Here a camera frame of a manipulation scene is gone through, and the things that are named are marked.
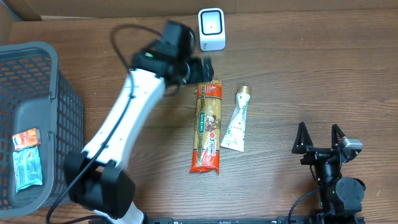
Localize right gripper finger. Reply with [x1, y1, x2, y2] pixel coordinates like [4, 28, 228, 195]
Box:
[331, 124, 346, 147]
[292, 122, 313, 154]

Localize white tube with gold cap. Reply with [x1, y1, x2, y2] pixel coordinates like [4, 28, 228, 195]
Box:
[221, 86, 251, 152]

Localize spaghetti pasta packet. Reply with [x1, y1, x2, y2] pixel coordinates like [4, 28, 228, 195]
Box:
[190, 80, 222, 172]

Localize orange snack packet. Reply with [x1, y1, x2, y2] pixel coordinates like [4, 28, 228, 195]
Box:
[12, 128, 41, 151]

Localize teal snack packet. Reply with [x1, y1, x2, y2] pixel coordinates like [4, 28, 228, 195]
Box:
[12, 146, 43, 193]

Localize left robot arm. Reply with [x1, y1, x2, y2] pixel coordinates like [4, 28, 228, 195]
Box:
[62, 21, 214, 223]

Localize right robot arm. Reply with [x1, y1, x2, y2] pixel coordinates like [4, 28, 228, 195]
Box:
[287, 122, 366, 224]

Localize grey plastic mesh basket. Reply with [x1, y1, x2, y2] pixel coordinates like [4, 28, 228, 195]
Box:
[1, 41, 85, 218]

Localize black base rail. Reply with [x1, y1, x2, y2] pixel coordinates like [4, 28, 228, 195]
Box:
[146, 215, 366, 224]

